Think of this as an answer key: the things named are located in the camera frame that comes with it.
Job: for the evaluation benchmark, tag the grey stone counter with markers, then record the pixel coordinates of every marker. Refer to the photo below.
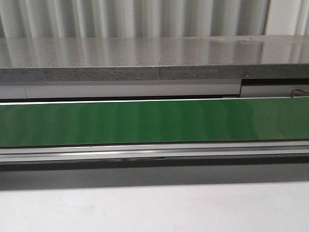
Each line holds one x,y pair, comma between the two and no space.
127,68

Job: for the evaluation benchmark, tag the aluminium conveyor frame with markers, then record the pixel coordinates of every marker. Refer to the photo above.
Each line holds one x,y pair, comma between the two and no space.
73,157

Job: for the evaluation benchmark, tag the white pleated curtain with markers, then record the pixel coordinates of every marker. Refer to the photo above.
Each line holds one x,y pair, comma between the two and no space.
151,18

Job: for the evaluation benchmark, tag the green conveyor belt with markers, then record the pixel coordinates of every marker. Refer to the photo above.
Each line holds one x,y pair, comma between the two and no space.
125,122

